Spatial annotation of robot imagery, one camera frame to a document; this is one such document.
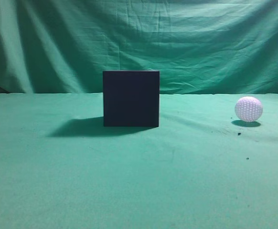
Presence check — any white golf ball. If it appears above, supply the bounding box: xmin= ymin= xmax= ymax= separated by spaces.
xmin=235 ymin=96 xmax=263 ymax=122

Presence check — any black cube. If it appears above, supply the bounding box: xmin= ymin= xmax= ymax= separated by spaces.
xmin=103 ymin=70 xmax=160 ymax=127

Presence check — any green cloth backdrop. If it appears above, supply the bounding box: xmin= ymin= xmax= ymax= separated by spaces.
xmin=0 ymin=0 xmax=278 ymax=229

